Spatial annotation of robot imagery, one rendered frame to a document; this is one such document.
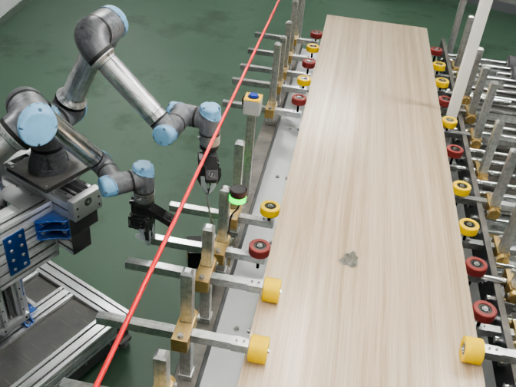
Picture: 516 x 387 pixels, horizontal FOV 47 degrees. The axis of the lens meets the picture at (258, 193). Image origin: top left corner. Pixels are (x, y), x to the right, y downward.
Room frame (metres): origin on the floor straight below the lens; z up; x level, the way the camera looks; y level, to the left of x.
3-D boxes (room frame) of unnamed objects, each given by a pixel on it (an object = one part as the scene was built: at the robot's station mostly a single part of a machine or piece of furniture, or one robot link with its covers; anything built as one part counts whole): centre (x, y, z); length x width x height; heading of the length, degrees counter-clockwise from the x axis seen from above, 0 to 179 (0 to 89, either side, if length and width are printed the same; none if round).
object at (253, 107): (2.24, 0.06, 1.18); 0.07 x 0.07 x 0.08; 83
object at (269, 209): (1.92, -0.05, 0.85); 0.08 x 0.08 x 0.11
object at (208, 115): (1.84, 0.19, 1.31); 0.09 x 0.08 x 0.11; 76
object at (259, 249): (1.67, -0.03, 0.85); 0.08 x 0.08 x 0.11
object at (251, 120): (2.24, 0.06, 0.93); 0.05 x 0.05 x 0.45; 83
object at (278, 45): (2.97, -0.03, 0.93); 0.04 x 0.04 x 0.48; 83
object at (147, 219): (1.72, 0.42, 0.96); 0.09 x 0.08 x 0.12; 84
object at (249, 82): (3.18, 0.00, 0.83); 0.44 x 0.03 x 0.04; 83
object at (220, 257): (1.71, 0.12, 0.85); 0.14 x 0.06 x 0.05; 173
